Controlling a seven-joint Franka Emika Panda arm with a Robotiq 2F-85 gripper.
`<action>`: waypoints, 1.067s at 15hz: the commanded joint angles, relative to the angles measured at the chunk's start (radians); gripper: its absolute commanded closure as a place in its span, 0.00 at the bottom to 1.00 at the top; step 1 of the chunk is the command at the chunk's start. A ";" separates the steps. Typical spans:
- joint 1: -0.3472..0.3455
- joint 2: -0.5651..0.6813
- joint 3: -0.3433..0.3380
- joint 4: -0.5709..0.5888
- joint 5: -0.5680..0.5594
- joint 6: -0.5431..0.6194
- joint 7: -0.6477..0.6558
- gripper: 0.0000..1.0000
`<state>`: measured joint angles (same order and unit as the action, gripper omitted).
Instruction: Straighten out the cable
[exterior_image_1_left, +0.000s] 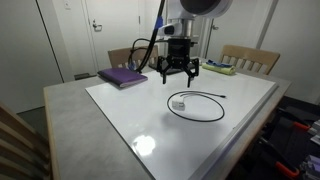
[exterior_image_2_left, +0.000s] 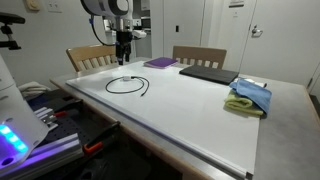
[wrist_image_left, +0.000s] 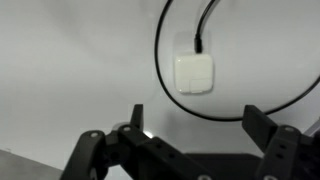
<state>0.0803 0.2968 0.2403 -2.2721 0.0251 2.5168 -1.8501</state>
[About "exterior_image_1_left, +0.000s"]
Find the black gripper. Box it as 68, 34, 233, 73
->
156, 38, 200, 88

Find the black usb cable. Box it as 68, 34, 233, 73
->
166, 90, 227, 123

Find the black laptop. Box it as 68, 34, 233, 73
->
148, 61, 198, 75

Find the blue cloth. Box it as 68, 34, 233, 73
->
205, 59, 234, 69

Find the purple notebook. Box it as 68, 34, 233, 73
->
97, 67, 149, 89

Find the wooden chair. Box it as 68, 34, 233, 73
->
218, 44, 281, 76
0, 101, 53, 180
107, 44, 160, 70

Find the large whiteboard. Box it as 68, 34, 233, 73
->
84, 63, 279, 180

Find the dark floor vent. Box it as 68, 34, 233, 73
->
73, 72, 98, 81

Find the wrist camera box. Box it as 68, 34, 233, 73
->
156, 23, 177, 37

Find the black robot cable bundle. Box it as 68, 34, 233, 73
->
127, 0, 168, 73

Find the white door with lever handle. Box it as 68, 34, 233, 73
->
84, 0, 141, 73

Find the metal door lever handle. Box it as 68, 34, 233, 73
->
91, 19, 103, 33

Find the orange handled bar clamp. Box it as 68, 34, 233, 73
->
278, 108, 313, 132
258, 136, 301, 180

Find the aluminium extrusion rail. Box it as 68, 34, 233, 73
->
299, 154, 320, 180

